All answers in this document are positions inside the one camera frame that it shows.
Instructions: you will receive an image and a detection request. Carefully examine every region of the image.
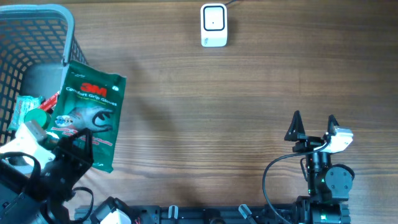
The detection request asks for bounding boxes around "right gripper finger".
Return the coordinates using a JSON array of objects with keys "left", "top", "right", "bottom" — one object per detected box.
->
[
  {"left": 327, "top": 114, "right": 339, "bottom": 136},
  {"left": 284, "top": 110, "right": 306, "bottom": 142}
]

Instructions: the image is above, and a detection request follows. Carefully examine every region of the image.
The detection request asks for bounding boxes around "green 3M gloves package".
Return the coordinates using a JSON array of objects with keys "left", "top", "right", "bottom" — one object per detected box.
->
[{"left": 47, "top": 61, "right": 126, "bottom": 173}]

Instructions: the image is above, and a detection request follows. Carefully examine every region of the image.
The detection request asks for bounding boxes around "green lid plastic jar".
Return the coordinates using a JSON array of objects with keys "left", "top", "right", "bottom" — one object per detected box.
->
[{"left": 24, "top": 108, "right": 51, "bottom": 129}]

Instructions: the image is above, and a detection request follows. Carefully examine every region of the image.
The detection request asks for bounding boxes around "light green wipes packet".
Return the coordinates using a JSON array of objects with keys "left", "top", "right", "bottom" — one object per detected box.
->
[{"left": 7, "top": 95, "right": 45, "bottom": 131}]

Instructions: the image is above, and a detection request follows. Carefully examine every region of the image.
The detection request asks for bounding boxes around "red toothpaste tube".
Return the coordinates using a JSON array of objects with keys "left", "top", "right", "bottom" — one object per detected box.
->
[{"left": 39, "top": 91, "right": 60, "bottom": 111}]

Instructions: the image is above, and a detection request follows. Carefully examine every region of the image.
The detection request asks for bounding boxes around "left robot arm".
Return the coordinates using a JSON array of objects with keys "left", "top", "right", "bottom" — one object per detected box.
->
[{"left": 1, "top": 128, "right": 131, "bottom": 223}]

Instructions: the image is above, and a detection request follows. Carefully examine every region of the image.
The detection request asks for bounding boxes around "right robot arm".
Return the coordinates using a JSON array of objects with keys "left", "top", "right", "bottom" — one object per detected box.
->
[{"left": 284, "top": 111, "right": 355, "bottom": 224}]

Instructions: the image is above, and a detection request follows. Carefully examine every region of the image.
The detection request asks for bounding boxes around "grey plastic shopping basket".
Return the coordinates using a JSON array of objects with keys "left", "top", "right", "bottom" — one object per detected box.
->
[{"left": 1, "top": 4, "right": 87, "bottom": 144}]

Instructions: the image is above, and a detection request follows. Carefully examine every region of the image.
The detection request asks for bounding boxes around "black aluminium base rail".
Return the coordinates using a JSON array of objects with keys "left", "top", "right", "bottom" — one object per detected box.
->
[{"left": 73, "top": 203, "right": 351, "bottom": 224}]

